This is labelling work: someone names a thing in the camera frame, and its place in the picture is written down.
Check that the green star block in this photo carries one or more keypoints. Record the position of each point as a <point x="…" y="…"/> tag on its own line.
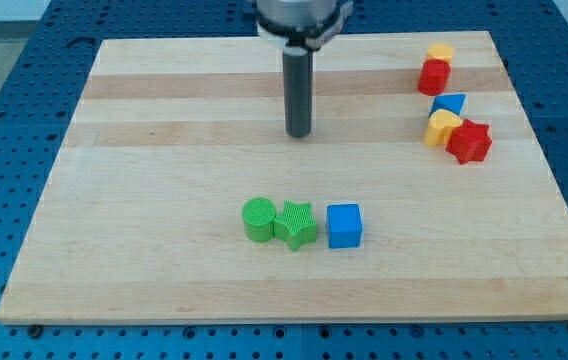
<point x="295" y="225"/>

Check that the blue cube block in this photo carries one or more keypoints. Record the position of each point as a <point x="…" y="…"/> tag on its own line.
<point x="344" y="226"/>

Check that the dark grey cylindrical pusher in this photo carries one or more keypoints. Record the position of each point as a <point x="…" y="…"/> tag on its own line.
<point x="297" y="83"/>

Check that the blue triangle block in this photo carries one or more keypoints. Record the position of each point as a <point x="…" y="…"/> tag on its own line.
<point x="451" y="102"/>

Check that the wooden board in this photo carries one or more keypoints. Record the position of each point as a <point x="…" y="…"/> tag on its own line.
<point x="140" y="218"/>

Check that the green cylinder block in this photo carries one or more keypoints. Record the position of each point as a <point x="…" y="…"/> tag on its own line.
<point x="258" y="214"/>

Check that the yellow hexagon block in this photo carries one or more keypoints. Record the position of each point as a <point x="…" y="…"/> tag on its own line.
<point x="440" y="51"/>

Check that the yellow heart block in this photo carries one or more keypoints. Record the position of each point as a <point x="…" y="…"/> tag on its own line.
<point x="440" y="126"/>

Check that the red cylinder block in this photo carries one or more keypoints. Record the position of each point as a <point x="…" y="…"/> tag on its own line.
<point x="434" y="77"/>

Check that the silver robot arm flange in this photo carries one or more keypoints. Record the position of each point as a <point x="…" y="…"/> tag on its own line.
<point x="300" y="27"/>

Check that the red star block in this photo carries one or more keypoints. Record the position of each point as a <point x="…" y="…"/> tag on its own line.
<point x="470" y="142"/>

